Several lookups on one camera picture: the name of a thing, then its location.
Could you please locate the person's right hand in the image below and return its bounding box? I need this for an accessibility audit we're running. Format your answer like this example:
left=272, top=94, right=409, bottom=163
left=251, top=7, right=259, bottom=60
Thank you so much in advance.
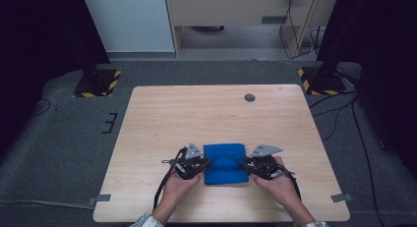
left=253, top=155, right=302, bottom=208

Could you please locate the grey tape strip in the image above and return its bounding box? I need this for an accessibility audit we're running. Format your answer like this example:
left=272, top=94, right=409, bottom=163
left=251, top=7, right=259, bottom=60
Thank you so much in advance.
left=329, top=193, right=355, bottom=203
left=88, top=194, right=112, bottom=207

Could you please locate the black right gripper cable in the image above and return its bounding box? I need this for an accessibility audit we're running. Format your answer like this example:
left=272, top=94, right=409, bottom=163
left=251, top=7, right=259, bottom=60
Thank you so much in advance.
left=278, top=166, right=302, bottom=201

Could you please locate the black hanging power cable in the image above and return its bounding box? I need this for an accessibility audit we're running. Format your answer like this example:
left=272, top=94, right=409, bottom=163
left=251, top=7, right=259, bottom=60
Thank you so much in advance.
left=278, top=0, right=322, bottom=61

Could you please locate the dark round object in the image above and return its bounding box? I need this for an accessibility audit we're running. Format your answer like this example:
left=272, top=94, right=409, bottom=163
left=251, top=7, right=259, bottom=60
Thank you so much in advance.
left=190, top=25, right=226, bottom=33

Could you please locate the black yellow striped stand base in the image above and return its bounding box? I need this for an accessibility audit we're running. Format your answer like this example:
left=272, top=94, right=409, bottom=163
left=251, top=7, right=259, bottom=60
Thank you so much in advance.
left=72, top=68, right=122, bottom=98
left=297, top=66, right=348, bottom=97

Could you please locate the person's left hand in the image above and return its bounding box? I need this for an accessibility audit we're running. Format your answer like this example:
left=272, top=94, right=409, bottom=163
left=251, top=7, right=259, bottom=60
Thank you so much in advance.
left=156, top=171, right=203, bottom=218

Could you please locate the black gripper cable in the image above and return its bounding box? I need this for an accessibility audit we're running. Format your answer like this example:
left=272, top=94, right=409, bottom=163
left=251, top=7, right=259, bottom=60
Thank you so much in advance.
left=278, top=166, right=302, bottom=201
left=152, top=147, right=188, bottom=211

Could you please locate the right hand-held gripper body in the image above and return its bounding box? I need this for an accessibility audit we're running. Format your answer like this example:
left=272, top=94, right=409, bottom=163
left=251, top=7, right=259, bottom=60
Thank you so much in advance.
left=250, top=143, right=284, bottom=181

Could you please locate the black curtain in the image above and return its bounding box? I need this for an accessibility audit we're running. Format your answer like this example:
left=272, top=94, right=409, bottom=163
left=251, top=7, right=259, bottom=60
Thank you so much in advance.
left=316, top=0, right=417, bottom=179
left=0, top=0, right=111, bottom=157

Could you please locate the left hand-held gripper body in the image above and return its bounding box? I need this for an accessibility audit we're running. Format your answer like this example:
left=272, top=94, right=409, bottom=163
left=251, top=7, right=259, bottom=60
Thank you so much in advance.
left=175, top=142, right=204, bottom=181

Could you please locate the white panel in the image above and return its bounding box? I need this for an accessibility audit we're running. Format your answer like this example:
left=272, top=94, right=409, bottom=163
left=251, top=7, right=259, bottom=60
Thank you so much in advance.
left=80, top=0, right=175, bottom=54

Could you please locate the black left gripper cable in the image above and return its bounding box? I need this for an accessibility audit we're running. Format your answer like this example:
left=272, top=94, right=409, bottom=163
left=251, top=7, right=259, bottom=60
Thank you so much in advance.
left=152, top=147, right=188, bottom=211

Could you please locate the thin black floor cable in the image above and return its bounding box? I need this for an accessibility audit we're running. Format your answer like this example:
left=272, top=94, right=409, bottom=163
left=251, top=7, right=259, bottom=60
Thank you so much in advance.
left=32, top=98, right=53, bottom=117

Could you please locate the light wooden cabinet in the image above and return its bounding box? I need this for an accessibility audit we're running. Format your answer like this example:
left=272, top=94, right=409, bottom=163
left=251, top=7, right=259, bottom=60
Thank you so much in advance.
left=163, top=0, right=340, bottom=58

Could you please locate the long black floor cable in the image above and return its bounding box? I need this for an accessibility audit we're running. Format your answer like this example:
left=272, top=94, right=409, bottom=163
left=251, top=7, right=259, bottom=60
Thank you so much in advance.
left=350, top=95, right=387, bottom=227

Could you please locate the blue cloth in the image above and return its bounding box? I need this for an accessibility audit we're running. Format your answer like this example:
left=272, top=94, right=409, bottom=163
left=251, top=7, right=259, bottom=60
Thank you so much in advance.
left=203, top=142, right=251, bottom=186

